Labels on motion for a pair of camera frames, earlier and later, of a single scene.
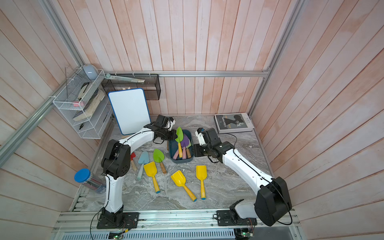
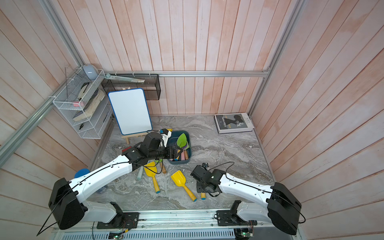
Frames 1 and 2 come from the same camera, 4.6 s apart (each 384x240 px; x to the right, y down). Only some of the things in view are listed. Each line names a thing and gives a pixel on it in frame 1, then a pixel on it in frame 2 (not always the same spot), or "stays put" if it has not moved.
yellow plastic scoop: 179,179 stays put
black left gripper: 173,133 to 169,150
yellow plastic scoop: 151,169 stays put
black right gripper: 197,152 to 199,188
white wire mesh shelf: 85,98 stays put
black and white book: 233,122 stays put
